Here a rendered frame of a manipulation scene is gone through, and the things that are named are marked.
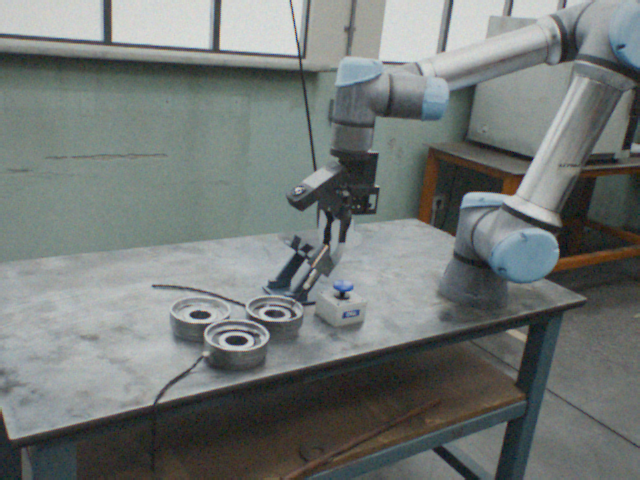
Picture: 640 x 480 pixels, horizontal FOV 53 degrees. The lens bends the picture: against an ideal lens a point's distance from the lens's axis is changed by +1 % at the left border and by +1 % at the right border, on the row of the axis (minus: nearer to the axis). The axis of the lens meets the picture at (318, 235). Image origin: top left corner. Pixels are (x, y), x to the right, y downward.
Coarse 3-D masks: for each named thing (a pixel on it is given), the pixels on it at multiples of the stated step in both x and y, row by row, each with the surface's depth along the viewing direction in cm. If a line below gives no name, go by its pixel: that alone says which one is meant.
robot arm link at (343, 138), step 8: (336, 128) 109; (344, 128) 108; (352, 128) 108; (360, 128) 108; (368, 128) 109; (336, 136) 110; (344, 136) 109; (352, 136) 108; (360, 136) 109; (368, 136) 110; (336, 144) 110; (344, 144) 109; (352, 144) 109; (360, 144) 109; (368, 144) 110; (352, 152) 110; (360, 152) 110
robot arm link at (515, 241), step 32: (608, 0) 114; (576, 32) 118; (608, 32) 109; (576, 64) 115; (608, 64) 109; (576, 96) 114; (608, 96) 112; (576, 128) 114; (544, 160) 117; (576, 160) 115; (544, 192) 117; (480, 224) 128; (512, 224) 119; (544, 224) 117; (480, 256) 128; (512, 256) 117; (544, 256) 118
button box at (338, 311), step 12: (324, 300) 121; (336, 300) 121; (348, 300) 121; (360, 300) 122; (324, 312) 122; (336, 312) 118; (348, 312) 120; (360, 312) 122; (336, 324) 119; (348, 324) 121
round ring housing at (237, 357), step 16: (240, 320) 110; (208, 336) 106; (224, 336) 106; (240, 336) 107; (208, 352) 102; (224, 352) 101; (240, 352) 100; (256, 352) 102; (224, 368) 102; (240, 368) 102
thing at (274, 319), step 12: (252, 300) 118; (264, 300) 120; (276, 300) 121; (288, 300) 120; (264, 312) 117; (276, 312) 118; (288, 312) 117; (300, 312) 118; (264, 324) 111; (276, 324) 111; (288, 324) 112; (300, 324) 115; (276, 336) 113; (288, 336) 114
